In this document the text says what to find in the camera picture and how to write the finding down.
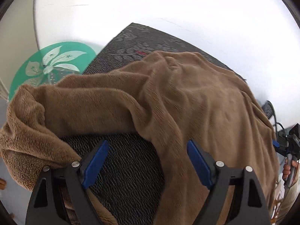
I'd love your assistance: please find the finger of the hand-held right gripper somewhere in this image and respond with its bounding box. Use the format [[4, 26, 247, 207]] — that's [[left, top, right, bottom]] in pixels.
[[272, 139, 288, 156]]

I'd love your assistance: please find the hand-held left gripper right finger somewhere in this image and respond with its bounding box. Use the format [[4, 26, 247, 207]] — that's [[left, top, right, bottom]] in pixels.
[[186, 139, 271, 225]]

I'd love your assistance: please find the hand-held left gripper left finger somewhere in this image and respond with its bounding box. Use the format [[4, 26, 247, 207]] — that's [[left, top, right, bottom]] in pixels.
[[25, 139, 110, 225]]

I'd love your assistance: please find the brown fleece garment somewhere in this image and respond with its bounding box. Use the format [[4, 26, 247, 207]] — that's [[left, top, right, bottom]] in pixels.
[[0, 50, 280, 225]]

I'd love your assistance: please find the person's right forearm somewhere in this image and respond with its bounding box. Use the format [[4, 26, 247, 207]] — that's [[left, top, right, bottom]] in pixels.
[[279, 166, 300, 218]]

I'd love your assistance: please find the person's right hand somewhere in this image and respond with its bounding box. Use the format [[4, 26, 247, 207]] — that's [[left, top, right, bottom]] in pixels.
[[282, 158, 290, 181]]

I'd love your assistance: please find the black mesh office chair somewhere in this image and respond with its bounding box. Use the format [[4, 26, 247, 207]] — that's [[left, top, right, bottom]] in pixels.
[[261, 100, 285, 133]]

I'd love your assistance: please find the black dotted tablecloth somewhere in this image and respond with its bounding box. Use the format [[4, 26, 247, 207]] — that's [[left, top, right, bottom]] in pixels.
[[56, 22, 246, 225]]

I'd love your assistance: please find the green round flower decal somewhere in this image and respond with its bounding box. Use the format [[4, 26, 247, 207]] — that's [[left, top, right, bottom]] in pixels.
[[8, 41, 97, 102]]

